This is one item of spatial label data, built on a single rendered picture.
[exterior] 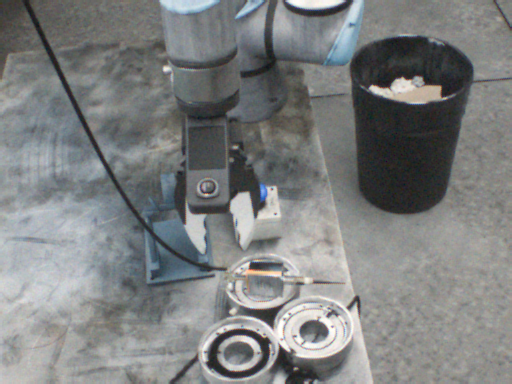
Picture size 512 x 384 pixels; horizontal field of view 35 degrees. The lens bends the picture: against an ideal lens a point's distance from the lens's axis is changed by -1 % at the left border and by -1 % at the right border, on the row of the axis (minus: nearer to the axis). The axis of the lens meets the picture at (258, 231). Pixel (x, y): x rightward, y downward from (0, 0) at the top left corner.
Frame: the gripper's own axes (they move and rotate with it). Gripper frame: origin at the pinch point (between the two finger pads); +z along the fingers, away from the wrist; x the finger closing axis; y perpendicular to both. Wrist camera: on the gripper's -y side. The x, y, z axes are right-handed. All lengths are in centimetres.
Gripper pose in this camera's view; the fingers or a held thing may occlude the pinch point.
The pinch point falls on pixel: (223, 246)
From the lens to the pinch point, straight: 99.6
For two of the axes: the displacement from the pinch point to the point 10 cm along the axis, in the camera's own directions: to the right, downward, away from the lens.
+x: -10.0, 0.9, -0.1
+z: 0.6, 8.0, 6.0
